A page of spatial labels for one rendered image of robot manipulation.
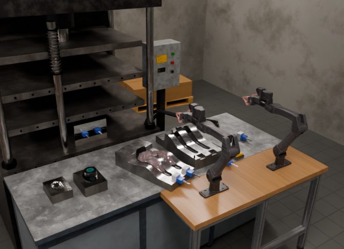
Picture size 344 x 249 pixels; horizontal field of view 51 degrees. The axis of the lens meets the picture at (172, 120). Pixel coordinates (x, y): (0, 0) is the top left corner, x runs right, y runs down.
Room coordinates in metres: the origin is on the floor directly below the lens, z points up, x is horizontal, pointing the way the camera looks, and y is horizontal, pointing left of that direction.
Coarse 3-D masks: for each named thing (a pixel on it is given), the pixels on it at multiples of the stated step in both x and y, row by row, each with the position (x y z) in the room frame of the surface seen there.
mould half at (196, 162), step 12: (168, 132) 2.45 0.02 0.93; (180, 132) 2.46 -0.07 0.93; (192, 132) 2.48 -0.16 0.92; (168, 144) 2.40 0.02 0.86; (180, 144) 2.34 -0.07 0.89; (192, 144) 2.37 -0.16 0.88; (204, 144) 2.37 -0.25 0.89; (180, 156) 2.27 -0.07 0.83; (192, 156) 2.18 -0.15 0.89; (216, 156) 2.25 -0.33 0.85
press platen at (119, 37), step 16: (32, 32) 3.03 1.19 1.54; (80, 32) 3.09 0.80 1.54; (96, 32) 3.10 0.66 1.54; (112, 32) 3.12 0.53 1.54; (0, 48) 2.49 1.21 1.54; (16, 48) 2.50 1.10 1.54; (32, 48) 2.51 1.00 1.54; (48, 48) 2.53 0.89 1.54; (64, 48) 2.54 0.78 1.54; (80, 48) 2.57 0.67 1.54; (96, 48) 2.64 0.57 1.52; (112, 48) 2.71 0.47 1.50; (0, 64) 2.25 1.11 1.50
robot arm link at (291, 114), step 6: (276, 108) 2.29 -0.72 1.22; (282, 108) 2.27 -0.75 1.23; (276, 114) 2.29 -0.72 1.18; (282, 114) 2.25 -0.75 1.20; (288, 114) 2.21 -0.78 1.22; (294, 114) 2.18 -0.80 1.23; (300, 114) 2.19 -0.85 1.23; (294, 120) 2.14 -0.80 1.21; (300, 120) 2.19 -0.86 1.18; (306, 120) 2.16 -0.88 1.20; (294, 126) 2.13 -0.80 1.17; (294, 132) 2.12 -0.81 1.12
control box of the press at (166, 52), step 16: (144, 48) 3.05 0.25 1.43; (160, 48) 3.01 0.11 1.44; (176, 48) 3.10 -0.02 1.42; (144, 64) 3.05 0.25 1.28; (160, 64) 3.01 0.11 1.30; (176, 64) 3.11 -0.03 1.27; (144, 80) 3.05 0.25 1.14; (160, 80) 3.01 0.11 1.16; (176, 80) 3.11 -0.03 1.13; (160, 96) 3.07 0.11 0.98; (160, 128) 3.07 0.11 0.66
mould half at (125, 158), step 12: (132, 144) 2.29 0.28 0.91; (144, 144) 2.30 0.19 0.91; (120, 156) 2.15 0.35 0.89; (132, 156) 2.15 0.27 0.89; (156, 156) 2.16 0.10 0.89; (132, 168) 2.08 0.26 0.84; (144, 168) 2.02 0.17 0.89; (168, 168) 2.06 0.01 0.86; (192, 168) 2.08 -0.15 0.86; (156, 180) 1.96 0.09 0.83; (168, 180) 1.93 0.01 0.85
